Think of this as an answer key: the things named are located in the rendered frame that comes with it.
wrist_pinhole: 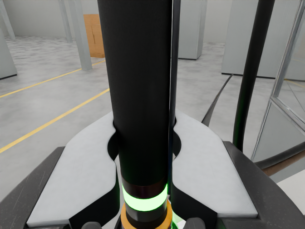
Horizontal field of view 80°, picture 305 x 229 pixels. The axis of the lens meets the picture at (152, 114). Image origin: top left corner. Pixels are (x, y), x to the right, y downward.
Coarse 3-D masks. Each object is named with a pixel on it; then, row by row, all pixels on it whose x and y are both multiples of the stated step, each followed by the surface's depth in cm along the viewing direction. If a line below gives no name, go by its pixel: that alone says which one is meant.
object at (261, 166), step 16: (272, 0) 11; (256, 16) 12; (256, 32) 12; (256, 48) 13; (256, 64) 13; (240, 96) 15; (240, 112) 15; (240, 128) 16; (240, 144) 17; (304, 144) 25; (272, 160) 22
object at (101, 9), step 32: (128, 0) 7; (160, 0) 7; (128, 32) 7; (160, 32) 8; (128, 64) 8; (160, 64) 8; (128, 96) 9; (160, 96) 9; (128, 128) 10; (160, 128) 10; (128, 160) 11; (160, 160) 11; (160, 224) 14
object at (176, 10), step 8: (176, 0) 7; (176, 8) 8; (176, 16) 8; (176, 24) 8; (176, 32) 8; (176, 40) 8; (176, 48) 8; (176, 56) 8; (176, 64) 9; (176, 72) 9; (176, 80) 9; (176, 88) 10; (168, 144) 11; (168, 152) 11; (168, 160) 12; (168, 168) 12; (168, 176) 12; (168, 184) 13; (168, 192) 13
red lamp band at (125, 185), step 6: (162, 180) 12; (126, 186) 12; (132, 186) 12; (138, 186) 12; (144, 186) 12; (150, 186) 12; (156, 186) 12; (162, 186) 12; (132, 192) 12; (138, 192) 12; (144, 192) 12; (150, 192) 12; (156, 192) 12; (144, 198) 12
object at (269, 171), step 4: (300, 152) 26; (304, 152) 26; (292, 156) 25; (296, 156) 25; (300, 156) 25; (304, 156) 26; (284, 160) 24; (288, 160) 24; (292, 160) 25; (296, 160) 25; (276, 164) 24; (280, 164) 24; (284, 164) 24; (288, 164) 24; (268, 168) 23; (272, 168) 23; (276, 168) 23; (280, 168) 24; (284, 168) 24; (264, 172) 23; (268, 172) 23; (272, 172) 23; (276, 172) 23
